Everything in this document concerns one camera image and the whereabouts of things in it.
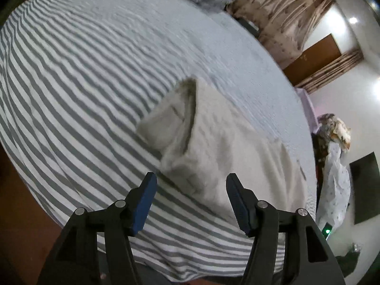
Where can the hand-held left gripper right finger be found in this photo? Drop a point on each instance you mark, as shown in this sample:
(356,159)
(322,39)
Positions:
(239,206)

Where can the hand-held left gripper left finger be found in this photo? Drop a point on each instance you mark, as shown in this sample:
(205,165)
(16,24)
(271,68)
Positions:
(145,206)

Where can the cream towel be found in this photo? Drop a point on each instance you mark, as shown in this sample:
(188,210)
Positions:
(213,142)

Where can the device with green light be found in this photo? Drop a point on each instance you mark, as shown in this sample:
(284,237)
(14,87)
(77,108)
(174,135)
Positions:
(327,231)

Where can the white dotted cloth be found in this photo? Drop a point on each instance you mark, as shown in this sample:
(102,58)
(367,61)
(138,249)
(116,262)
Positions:
(335,184)

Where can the lavender cloth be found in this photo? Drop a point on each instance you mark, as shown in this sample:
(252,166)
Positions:
(308,109)

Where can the dark bag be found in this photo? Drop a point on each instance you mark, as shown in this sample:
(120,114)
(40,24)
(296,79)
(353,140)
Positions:
(348,261)

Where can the pile of clothes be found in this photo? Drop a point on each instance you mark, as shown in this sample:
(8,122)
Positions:
(334,127)

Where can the grey white striped bedsheet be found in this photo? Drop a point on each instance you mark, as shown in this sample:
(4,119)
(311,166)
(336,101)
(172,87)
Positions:
(89,80)

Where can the brown streaked curtain strip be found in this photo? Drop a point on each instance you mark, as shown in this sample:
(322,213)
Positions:
(332,71)

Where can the wooden door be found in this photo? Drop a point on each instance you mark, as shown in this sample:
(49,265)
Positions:
(314,58)

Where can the black box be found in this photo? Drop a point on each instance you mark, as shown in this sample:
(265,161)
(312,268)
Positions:
(248,25)

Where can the brown patterned curtain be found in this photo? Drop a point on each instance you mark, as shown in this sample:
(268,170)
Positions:
(279,12)

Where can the ceiling light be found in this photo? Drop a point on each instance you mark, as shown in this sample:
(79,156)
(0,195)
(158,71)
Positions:
(353,20)

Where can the black wall screen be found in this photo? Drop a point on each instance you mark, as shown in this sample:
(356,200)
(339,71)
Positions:
(366,187)

